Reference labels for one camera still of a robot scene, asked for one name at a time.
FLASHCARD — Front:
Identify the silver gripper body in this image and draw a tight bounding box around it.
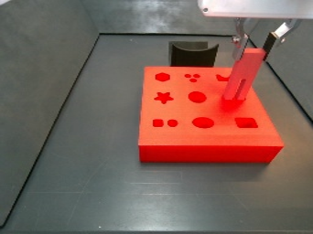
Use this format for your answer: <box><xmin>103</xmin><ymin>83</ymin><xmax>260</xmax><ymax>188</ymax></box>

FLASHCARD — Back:
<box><xmin>198</xmin><ymin>0</ymin><xmax>313</xmax><ymax>19</ymax></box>

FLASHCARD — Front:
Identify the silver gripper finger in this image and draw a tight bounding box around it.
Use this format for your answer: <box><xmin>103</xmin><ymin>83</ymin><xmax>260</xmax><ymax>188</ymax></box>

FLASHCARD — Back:
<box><xmin>233</xmin><ymin>18</ymin><xmax>249</xmax><ymax>60</ymax></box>
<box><xmin>264</xmin><ymin>19</ymin><xmax>303</xmax><ymax>59</ymax></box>

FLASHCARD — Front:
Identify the red double-square peg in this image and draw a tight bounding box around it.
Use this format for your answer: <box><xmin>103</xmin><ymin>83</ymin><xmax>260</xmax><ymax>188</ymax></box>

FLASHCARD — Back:
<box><xmin>222</xmin><ymin>48</ymin><xmax>265</xmax><ymax>101</ymax></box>

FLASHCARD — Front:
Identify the black curved holder stand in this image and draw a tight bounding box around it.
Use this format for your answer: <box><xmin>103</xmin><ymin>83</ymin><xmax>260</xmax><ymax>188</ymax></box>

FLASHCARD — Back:
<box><xmin>169</xmin><ymin>41</ymin><xmax>220</xmax><ymax>68</ymax></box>

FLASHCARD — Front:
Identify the red shape-sorter block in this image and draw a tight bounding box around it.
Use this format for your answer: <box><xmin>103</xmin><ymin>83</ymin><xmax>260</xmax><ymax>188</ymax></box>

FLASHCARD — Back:
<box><xmin>138</xmin><ymin>67</ymin><xmax>284</xmax><ymax>163</ymax></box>

